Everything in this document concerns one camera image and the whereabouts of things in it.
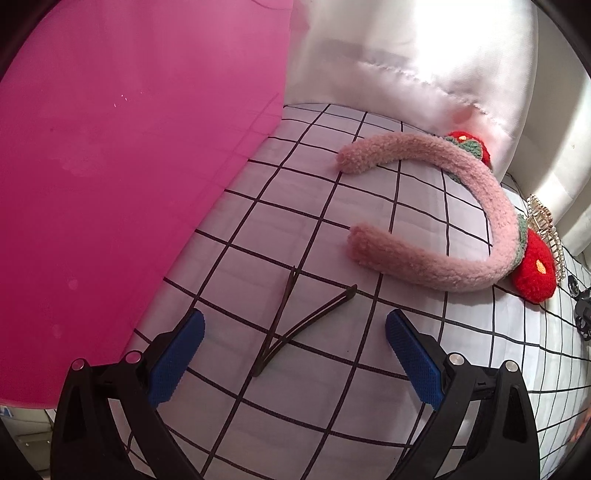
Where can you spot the pink fuzzy strawberry headband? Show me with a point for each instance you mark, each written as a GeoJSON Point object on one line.
{"type": "Point", "coordinates": [518, 252]}

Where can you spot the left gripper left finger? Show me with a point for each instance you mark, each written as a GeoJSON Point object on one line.
{"type": "Point", "coordinates": [150, 379]}

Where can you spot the white curtain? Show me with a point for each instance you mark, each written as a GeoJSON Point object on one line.
{"type": "Point", "coordinates": [499, 69]}

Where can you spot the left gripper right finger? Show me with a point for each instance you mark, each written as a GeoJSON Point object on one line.
{"type": "Point", "coordinates": [447, 387]}

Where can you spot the black grid white tablecloth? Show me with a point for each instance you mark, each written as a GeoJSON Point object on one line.
{"type": "Point", "coordinates": [295, 378]}

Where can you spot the pink plastic bin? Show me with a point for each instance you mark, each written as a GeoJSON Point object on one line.
{"type": "Point", "coordinates": [121, 124]}

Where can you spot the person's right hand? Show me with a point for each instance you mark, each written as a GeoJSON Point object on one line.
{"type": "Point", "coordinates": [580, 430]}

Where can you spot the pearl hair claw clip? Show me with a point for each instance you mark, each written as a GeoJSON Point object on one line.
{"type": "Point", "coordinates": [541, 221]}

